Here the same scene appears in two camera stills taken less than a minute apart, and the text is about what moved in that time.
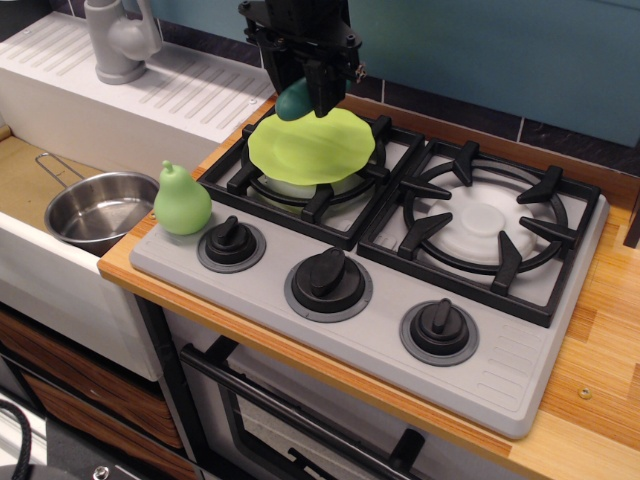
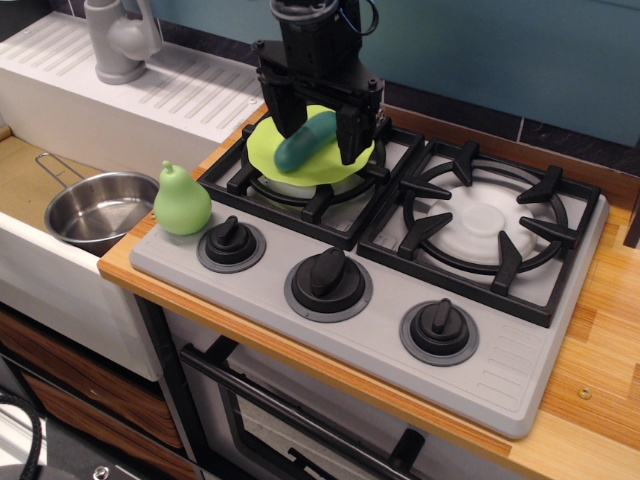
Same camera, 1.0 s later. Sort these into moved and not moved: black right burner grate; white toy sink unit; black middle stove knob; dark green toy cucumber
Moved: dark green toy cucumber
Not moved: black right burner grate; black middle stove knob; white toy sink unit
